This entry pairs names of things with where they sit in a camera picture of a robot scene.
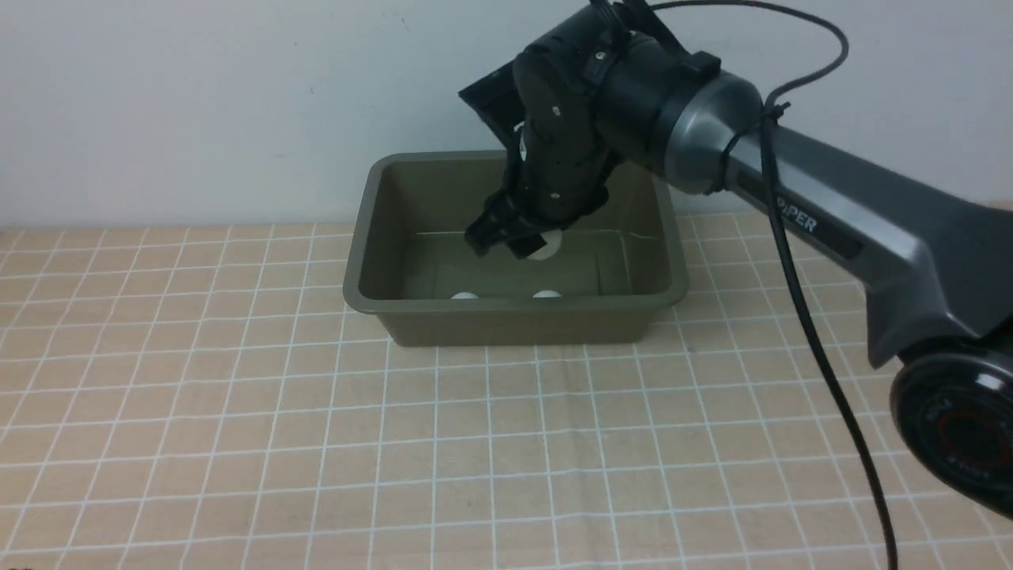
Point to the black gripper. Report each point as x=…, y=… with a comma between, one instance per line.
x=558, y=78

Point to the olive green plastic bin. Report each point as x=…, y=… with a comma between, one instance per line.
x=617, y=270

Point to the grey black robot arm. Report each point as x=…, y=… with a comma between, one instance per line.
x=611, y=84

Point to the checkered beige tablecloth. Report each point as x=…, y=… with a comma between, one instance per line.
x=202, y=398

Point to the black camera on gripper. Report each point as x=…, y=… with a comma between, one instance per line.
x=495, y=99

